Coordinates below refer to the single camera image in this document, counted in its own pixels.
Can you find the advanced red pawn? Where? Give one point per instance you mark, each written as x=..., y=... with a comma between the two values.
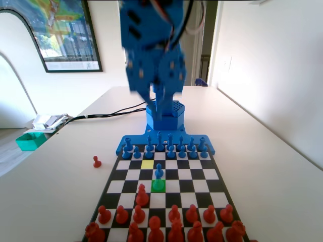
x=142, y=197

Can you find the black and white chessboard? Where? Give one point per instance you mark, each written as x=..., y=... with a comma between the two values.
x=185, y=174

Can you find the small blue object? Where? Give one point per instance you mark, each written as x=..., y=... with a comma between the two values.
x=201, y=82

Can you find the crumpled white papers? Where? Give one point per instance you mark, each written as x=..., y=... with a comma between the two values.
x=48, y=121

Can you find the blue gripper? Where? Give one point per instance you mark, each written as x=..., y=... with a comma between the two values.
x=141, y=75

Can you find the blue chess queen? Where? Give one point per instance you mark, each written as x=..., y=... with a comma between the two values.
x=170, y=141

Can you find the red chess pawn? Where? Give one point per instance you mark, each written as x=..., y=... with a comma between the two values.
x=121, y=216
x=226, y=215
x=209, y=216
x=191, y=215
x=138, y=216
x=96, y=164
x=104, y=216
x=174, y=215

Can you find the white curved panel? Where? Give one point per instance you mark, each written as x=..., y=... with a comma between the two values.
x=15, y=75

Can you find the green plastic box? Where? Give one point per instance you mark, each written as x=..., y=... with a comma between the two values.
x=30, y=142

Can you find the white door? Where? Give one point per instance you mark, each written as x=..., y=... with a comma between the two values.
x=194, y=58

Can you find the framed poster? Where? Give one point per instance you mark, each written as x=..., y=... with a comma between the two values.
x=70, y=37

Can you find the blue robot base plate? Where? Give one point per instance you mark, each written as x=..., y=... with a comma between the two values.
x=141, y=141

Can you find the blue SO-100 robot arm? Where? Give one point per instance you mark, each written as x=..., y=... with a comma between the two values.
x=165, y=123

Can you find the red chess rook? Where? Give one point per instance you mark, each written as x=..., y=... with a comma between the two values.
x=236, y=232
x=94, y=233

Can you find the red chess knight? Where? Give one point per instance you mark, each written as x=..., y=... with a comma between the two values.
x=215, y=234

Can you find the red chess bishop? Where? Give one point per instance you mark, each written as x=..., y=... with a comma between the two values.
x=135, y=234
x=195, y=234

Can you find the blue chess pawn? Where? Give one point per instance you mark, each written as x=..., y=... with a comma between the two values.
x=136, y=153
x=158, y=171
x=171, y=153
x=125, y=154
x=193, y=153
x=181, y=153
x=204, y=153
x=147, y=153

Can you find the blue chess rook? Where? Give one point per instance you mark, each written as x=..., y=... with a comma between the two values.
x=128, y=146
x=201, y=143

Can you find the blue chess bishop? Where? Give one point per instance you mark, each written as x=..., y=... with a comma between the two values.
x=149, y=142
x=181, y=141

